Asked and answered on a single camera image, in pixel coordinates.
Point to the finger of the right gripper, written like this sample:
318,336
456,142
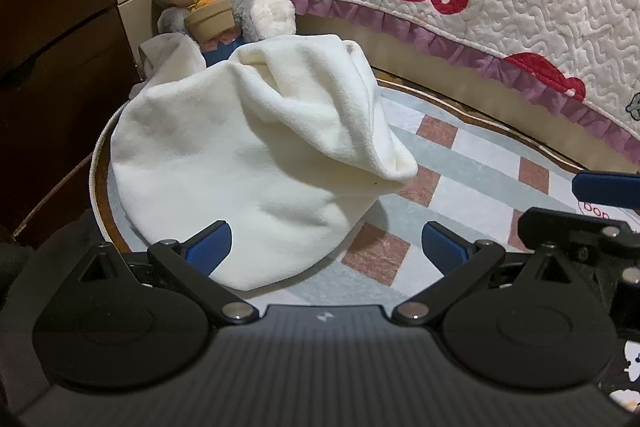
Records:
616,189

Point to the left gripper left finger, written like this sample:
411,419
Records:
186,266

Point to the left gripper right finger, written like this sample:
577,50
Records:
463,265

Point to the white fleece zip jacket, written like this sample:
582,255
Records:
286,141

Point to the checkered pastel floor rug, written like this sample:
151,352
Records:
472,177

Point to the dark wooden wardrobe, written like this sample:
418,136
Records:
66,66

